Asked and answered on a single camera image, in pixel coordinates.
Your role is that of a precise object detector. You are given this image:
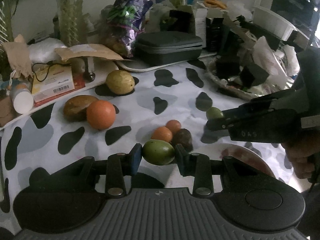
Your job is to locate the green fruit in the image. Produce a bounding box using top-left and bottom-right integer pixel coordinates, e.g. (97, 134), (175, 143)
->
(142, 139), (175, 166)
(206, 107), (224, 120)

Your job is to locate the right hand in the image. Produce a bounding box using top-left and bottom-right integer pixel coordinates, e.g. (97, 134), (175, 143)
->
(282, 133), (319, 179)

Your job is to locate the dark purple passion fruit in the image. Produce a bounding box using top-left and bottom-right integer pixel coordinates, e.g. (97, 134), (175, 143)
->
(171, 128), (193, 152)

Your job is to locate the white floral plate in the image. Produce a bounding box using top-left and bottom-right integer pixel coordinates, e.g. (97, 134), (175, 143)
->
(219, 144), (276, 178)

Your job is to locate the small orange back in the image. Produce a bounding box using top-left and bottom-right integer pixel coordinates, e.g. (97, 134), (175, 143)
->
(165, 120), (181, 135)

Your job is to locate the small orange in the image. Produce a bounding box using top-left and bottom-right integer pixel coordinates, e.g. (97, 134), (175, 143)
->
(151, 126), (173, 142)
(165, 120), (181, 135)

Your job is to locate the small orange front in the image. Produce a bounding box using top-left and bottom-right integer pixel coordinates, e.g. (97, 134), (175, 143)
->
(151, 126), (173, 142)

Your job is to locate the woven basket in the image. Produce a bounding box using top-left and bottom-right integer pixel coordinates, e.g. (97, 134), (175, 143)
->
(206, 61), (271, 101)

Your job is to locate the large orange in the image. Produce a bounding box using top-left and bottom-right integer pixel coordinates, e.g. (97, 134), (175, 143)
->
(86, 100), (116, 130)

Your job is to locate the cow print tablecloth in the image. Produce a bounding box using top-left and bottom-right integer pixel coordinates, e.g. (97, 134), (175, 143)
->
(0, 58), (301, 233)

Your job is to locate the white laundry basket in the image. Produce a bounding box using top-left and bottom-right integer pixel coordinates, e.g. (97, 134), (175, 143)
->
(252, 7), (309, 49)

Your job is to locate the yellow white box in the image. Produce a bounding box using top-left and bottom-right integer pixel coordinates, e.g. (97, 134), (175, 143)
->
(31, 64), (75, 103)

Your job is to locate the black zipper case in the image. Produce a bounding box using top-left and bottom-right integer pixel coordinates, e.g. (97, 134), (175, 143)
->
(132, 31), (202, 66)

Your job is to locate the white cylinder bottle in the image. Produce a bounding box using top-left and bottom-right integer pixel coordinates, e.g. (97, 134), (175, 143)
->
(10, 83), (34, 114)

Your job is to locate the brown paper envelope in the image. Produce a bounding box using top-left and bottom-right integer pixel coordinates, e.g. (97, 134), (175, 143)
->
(55, 44), (125, 61)

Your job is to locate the purple foil snack bag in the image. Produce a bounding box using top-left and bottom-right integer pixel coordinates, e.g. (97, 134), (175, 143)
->
(99, 0), (153, 58)

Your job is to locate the brown paper bag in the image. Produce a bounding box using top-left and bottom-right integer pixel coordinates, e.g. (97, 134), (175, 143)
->
(2, 34), (32, 79)

